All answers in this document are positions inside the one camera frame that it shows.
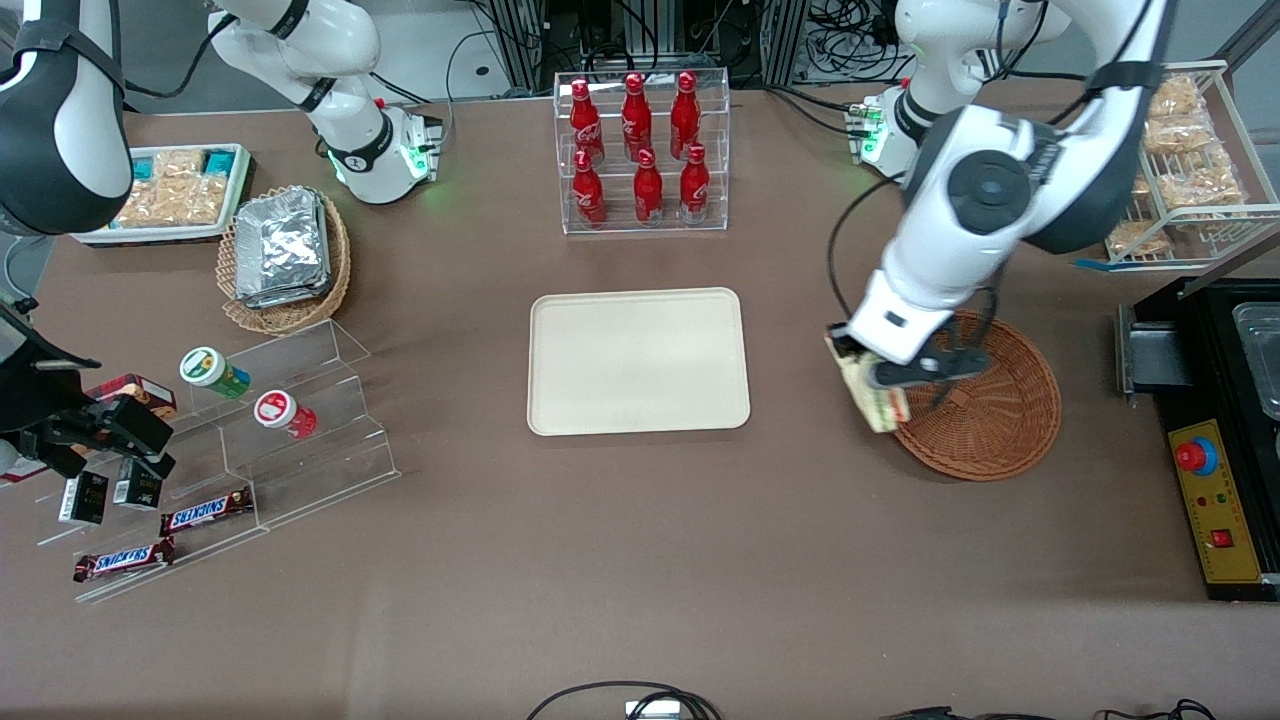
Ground grey metal block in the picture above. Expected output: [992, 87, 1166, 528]
[1116, 305, 1196, 396]

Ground round brown wicker basket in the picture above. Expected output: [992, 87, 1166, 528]
[877, 310, 1063, 483]

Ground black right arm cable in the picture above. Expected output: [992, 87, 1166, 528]
[120, 12, 239, 101]

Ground triangle sandwich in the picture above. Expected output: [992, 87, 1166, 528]
[825, 325, 911, 434]

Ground silver foil packet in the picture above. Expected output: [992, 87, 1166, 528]
[240, 268, 334, 310]
[233, 188, 332, 296]

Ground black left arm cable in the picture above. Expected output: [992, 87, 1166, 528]
[825, 0, 1181, 336]

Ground black looped cable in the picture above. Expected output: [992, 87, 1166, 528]
[527, 682, 723, 720]

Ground clear acrylic bottle rack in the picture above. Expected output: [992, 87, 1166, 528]
[553, 68, 731, 236]

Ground aluminium frame post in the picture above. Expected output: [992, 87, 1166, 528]
[760, 0, 807, 87]
[488, 0, 548, 93]

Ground green can white lid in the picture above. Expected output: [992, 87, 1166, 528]
[180, 346, 252, 400]

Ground yellow control panel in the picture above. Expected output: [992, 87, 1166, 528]
[1167, 418, 1264, 586]

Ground small black box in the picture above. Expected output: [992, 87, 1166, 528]
[112, 458, 164, 511]
[58, 470, 109, 526]

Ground metal container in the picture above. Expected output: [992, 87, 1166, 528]
[1232, 300, 1280, 421]

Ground light woven wicker basket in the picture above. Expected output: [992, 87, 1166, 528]
[216, 185, 352, 336]

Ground red can white lid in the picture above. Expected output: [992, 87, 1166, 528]
[253, 390, 318, 440]

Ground black cable at edge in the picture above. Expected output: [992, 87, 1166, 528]
[880, 698, 1216, 720]

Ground black machine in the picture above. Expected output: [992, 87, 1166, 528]
[1115, 275, 1280, 603]

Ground white wire rack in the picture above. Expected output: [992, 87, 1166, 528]
[1075, 60, 1280, 271]

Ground beige plastic tray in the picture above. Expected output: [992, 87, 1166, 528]
[527, 287, 752, 438]

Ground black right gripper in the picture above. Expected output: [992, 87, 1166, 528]
[40, 400, 178, 482]

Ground clear acrylic stepped stand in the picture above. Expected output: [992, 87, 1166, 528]
[35, 318, 403, 604]

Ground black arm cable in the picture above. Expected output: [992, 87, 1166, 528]
[825, 0, 1181, 336]
[120, 12, 239, 101]

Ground red cola bottle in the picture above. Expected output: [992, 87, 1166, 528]
[669, 71, 702, 161]
[621, 72, 654, 163]
[569, 80, 607, 167]
[679, 143, 712, 224]
[633, 148, 665, 227]
[571, 150, 609, 230]

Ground white rectangular snack tray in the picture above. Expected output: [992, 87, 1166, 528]
[72, 143, 256, 247]

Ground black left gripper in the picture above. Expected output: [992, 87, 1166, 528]
[866, 340, 993, 393]

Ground Snickers chocolate bar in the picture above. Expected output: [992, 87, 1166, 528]
[160, 487, 254, 538]
[73, 538, 177, 584]

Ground dark red chocolate box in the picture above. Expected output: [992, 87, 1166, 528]
[85, 373, 179, 421]

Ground brown tablecloth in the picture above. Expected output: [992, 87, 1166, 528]
[0, 80, 1280, 720]

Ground tangled black cable bundle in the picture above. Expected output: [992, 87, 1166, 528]
[805, 0, 916, 83]

